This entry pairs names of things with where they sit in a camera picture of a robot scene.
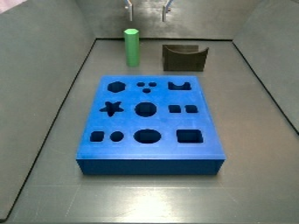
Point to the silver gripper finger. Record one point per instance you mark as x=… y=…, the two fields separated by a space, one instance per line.
x=166 y=9
x=130 y=9

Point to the green hexagonal prism peg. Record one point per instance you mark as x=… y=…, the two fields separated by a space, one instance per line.
x=132 y=57

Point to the blue shape sorting board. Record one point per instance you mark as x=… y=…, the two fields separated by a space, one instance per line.
x=150 y=127

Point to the black curved holder block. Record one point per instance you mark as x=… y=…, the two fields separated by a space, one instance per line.
x=183 y=58

